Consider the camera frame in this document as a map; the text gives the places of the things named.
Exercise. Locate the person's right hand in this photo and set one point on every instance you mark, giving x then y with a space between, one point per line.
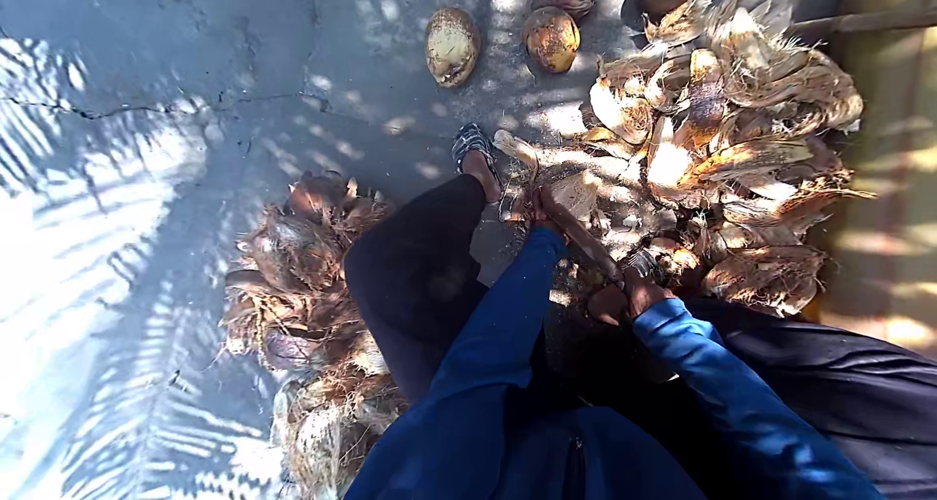
645 294

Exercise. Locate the person's left forearm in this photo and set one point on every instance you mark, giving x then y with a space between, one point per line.
512 302

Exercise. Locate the person's right fingers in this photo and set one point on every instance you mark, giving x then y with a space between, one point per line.
631 280

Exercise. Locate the person's legs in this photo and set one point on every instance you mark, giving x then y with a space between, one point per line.
421 266

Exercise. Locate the person's body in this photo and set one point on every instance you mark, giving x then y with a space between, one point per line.
593 449

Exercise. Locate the wooden pole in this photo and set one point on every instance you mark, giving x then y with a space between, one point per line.
864 23

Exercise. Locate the orange brown coconut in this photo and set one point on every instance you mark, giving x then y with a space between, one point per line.
551 40

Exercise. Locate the person's left fingers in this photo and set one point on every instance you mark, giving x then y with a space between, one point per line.
537 201

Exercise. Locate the pale yellow coconut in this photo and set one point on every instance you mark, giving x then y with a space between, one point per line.
452 48

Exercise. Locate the person's right forearm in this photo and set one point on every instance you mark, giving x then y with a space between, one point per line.
732 383

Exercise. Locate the pile of coconut husks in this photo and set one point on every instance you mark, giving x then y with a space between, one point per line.
307 288
754 149

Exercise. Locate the smooth reddish brown rounded object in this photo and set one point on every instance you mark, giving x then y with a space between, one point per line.
607 304

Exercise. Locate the pale curved husk piece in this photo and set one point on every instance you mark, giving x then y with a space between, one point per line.
518 149

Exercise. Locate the person's left hand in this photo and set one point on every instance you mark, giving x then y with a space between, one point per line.
544 216

